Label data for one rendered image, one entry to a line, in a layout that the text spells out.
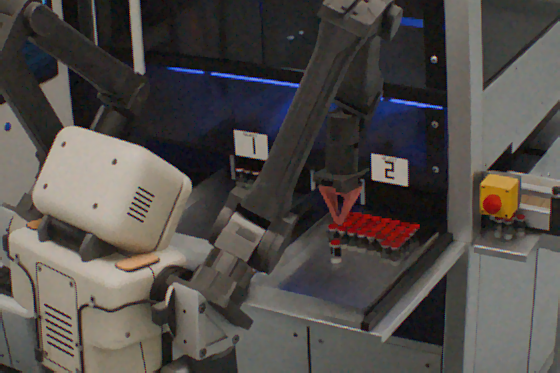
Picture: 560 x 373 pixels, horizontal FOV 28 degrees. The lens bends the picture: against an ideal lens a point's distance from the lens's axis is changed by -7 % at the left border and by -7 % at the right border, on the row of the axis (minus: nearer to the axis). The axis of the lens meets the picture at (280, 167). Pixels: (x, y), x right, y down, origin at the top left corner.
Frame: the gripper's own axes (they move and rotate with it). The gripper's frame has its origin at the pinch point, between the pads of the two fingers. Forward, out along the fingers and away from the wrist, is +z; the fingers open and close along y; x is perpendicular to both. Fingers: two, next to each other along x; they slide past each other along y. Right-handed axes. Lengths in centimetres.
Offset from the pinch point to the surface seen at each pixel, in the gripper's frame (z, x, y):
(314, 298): 17.1, 4.8, 0.9
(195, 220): 17, 48, 25
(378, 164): -0.2, 9.8, 36.1
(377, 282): 17.7, -0.9, 16.3
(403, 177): 1.7, 3.9, 36.4
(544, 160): 8, -12, 91
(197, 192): 13, 54, 34
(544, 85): -13, -12, 86
